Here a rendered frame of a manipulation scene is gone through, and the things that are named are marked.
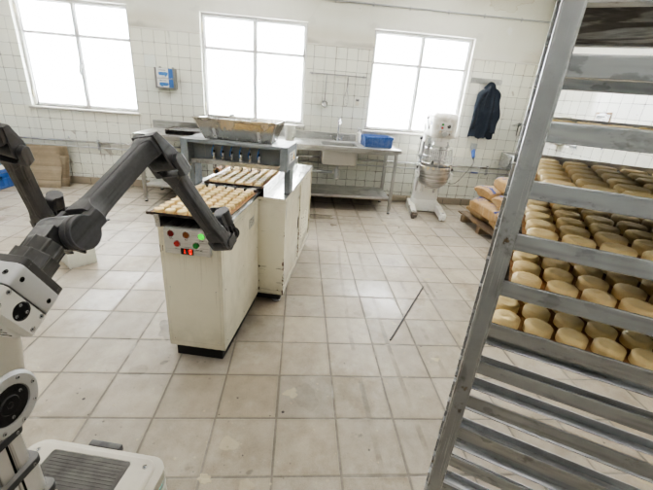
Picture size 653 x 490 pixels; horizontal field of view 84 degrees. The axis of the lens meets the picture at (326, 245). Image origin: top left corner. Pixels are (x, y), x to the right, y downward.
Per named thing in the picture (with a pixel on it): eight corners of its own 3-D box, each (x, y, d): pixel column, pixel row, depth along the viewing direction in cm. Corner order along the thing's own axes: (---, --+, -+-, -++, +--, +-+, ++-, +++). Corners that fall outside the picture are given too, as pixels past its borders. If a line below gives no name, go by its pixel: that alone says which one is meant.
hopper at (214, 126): (210, 133, 266) (209, 114, 260) (285, 141, 262) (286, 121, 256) (192, 138, 239) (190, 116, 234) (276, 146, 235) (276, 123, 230)
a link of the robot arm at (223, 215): (211, 250, 138) (231, 249, 136) (198, 225, 131) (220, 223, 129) (223, 231, 147) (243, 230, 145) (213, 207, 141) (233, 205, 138)
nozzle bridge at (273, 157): (203, 178, 281) (200, 132, 268) (294, 188, 276) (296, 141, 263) (183, 188, 251) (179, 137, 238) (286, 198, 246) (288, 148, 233)
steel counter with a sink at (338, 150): (141, 201, 482) (128, 102, 434) (159, 188, 546) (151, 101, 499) (392, 215, 512) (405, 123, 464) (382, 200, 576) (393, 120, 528)
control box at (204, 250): (168, 250, 192) (165, 225, 186) (212, 255, 190) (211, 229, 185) (164, 253, 188) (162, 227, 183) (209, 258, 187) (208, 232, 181)
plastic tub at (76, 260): (57, 258, 321) (53, 241, 315) (85, 251, 337) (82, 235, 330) (69, 269, 304) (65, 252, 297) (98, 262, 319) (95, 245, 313)
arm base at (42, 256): (20, 291, 75) (-23, 258, 65) (44, 259, 80) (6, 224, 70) (60, 297, 74) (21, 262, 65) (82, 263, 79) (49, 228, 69)
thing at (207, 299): (216, 296, 283) (210, 183, 248) (258, 301, 281) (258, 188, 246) (170, 355, 219) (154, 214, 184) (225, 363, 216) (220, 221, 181)
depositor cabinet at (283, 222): (243, 235, 401) (242, 158, 368) (307, 242, 396) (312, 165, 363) (191, 294, 284) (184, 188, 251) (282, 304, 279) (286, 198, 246)
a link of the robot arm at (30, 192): (-21, 142, 109) (17, 153, 111) (-8, 130, 113) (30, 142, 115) (28, 230, 142) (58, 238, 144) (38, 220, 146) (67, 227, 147)
